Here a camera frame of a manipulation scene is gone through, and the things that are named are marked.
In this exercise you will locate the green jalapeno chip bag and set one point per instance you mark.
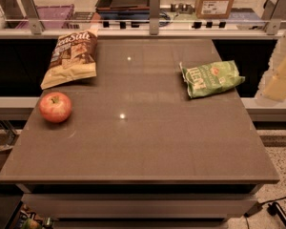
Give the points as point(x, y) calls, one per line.
point(213, 78)

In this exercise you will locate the left metal rail bracket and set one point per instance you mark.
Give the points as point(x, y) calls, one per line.
point(35, 25)

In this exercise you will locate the middle metal rail bracket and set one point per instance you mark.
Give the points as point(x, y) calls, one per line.
point(154, 17)

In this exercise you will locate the red apple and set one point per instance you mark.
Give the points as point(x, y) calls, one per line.
point(55, 107)

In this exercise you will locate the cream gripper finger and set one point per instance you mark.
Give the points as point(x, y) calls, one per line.
point(272, 85)

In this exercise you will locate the cardboard box with label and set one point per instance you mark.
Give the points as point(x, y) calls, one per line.
point(213, 9)

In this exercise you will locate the purple plastic crate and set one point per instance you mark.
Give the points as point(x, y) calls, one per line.
point(51, 17)

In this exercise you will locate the metal rail bracket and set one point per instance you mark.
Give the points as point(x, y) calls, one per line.
point(35, 25)
point(273, 14)
point(154, 17)

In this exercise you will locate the colourful items under table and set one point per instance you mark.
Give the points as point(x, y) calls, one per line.
point(28, 219)

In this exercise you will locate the right metal rail bracket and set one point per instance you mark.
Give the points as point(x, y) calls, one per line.
point(273, 14)

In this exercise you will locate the brown sea salt chip bag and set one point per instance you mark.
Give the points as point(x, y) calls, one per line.
point(73, 58)

